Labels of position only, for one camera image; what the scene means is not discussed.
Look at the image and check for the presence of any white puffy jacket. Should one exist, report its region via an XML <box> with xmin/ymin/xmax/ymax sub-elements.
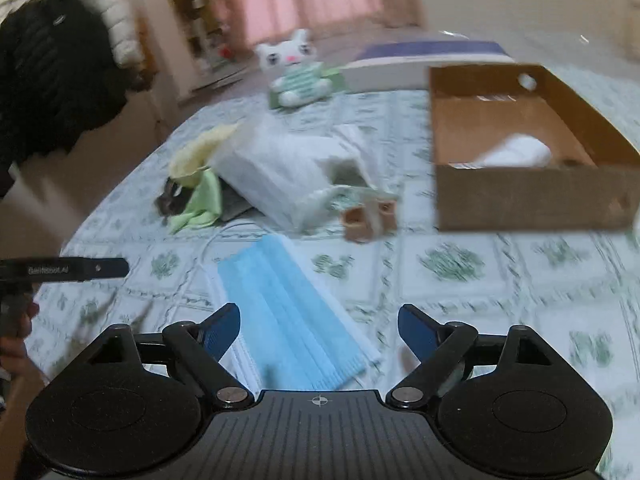
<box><xmin>75</xmin><ymin>0</ymin><xmax>147</xmax><ymax>68</ymax></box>

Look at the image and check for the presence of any green cloth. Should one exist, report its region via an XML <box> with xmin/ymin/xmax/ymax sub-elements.
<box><xmin>167</xmin><ymin>167</ymin><xmax>224</xmax><ymax>235</ymax></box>

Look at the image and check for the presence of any white plush rabbit toy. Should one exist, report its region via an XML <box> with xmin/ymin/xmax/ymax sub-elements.
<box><xmin>256</xmin><ymin>29</ymin><xmax>334</xmax><ymax>108</ymax></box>

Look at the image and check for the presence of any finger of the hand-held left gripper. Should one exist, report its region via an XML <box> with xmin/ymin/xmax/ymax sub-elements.
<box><xmin>82</xmin><ymin>258</ymin><xmax>130</xmax><ymax>281</ymax></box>

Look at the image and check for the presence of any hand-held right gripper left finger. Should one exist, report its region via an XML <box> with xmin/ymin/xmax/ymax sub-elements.
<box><xmin>89</xmin><ymin>303</ymin><xmax>255</xmax><ymax>409</ymax></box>

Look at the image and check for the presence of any black puffer jacket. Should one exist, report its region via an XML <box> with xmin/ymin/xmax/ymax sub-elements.
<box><xmin>0</xmin><ymin>0</ymin><xmax>153</xmax><ymax>197</ymax></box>

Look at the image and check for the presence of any brown cardboard box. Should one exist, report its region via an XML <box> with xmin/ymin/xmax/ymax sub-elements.
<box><xmin>429</xmin><ymin>63</ymin><xmax>640</xmax><ymax>234</ymax></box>

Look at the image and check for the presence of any cluttered shelf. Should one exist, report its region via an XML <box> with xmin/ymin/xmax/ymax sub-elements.
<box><xmin>160</xmin><ymin>0</ymin><xmax>251</xmax><ymax>88</ymax></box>

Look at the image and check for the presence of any blue face mask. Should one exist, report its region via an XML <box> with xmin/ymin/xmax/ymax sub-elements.
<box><xmin>200</xmin><ymin>222</ymin><xmax>383</xmax><ymax>392</ymax></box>

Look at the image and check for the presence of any small white rolled cloth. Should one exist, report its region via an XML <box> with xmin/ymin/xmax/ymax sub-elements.
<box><xmin>479</xmin><ymin>133</ymin><xmax>553</xmax><ymax>167</ymax></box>

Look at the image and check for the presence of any dark grey cloth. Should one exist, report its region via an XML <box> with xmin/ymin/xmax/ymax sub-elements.
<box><xmin>156</xmin><ymin>180</ymin><xmax>252</xmax><ymax>222</ymax></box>

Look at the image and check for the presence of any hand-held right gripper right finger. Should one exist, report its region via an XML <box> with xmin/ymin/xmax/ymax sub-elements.
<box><xmin>387</xmin><ymin>304</ymin><xmax>553</xmax><ymax>408</ymax></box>

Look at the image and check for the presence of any purple and white flat box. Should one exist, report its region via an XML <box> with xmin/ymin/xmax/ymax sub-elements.
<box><xmin>344</xmin><ymin>40</ymin><xmax>517</xmax><ymax>95</ymax></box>

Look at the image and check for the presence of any person's left hand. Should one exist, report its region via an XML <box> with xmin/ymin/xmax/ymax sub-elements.
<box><xmin>0</xmin><ymin>301</ymin><xmax>42</xmax><ymax>377</ymax></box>

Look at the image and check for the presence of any large white cloth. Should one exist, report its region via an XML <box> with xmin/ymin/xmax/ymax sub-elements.
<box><xmin>207</xmin><ymin>120</ymin><xmax>382</xmax><ymax>234</ymax></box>

